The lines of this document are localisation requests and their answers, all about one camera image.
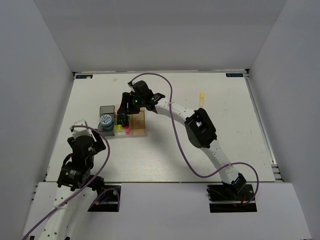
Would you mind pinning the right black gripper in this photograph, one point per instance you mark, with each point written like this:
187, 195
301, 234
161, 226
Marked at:
127, 98

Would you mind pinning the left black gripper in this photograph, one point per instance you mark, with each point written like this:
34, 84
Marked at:
99, 144

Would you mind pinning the green black highlighter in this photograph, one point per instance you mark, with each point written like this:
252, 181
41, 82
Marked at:
123, 119

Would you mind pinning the pink black highlighter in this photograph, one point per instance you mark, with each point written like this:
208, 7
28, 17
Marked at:
127, 130

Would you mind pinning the yellow black highlighter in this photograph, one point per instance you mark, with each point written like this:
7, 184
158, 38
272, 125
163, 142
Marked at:
119, 128

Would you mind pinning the pastel yellow highlighter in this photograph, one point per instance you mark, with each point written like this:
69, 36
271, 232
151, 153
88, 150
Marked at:
201, 99

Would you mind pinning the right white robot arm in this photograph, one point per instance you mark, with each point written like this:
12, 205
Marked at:
199, 128

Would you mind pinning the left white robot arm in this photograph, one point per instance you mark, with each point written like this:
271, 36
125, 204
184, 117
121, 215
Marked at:
65, 203

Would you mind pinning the orange transparent container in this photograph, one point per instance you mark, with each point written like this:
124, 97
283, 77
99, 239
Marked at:
137, 123

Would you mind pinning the clear transparent container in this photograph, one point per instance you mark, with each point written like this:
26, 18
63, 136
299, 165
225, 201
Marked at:
118, 134

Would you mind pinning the grey transparent container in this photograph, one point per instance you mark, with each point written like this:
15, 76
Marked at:
110, 110

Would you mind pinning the left blue table label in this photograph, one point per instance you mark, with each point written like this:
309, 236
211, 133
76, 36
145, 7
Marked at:
84, 76

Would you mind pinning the blue table label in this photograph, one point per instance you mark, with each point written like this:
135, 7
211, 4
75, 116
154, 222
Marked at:
84, 76
234, 75

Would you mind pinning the right blue table label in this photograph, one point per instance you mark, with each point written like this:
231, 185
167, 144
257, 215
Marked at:
234, 75

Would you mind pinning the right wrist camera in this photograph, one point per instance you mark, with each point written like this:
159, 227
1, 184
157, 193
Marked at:
132, 90

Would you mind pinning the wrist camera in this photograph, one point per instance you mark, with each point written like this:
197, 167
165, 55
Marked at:
79, 128
132, 90

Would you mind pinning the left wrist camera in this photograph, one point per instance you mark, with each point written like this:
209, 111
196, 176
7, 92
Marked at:
79, 128

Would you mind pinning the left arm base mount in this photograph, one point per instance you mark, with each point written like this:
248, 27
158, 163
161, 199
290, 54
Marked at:
108, 201

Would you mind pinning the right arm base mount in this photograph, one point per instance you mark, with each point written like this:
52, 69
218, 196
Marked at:
221, 201

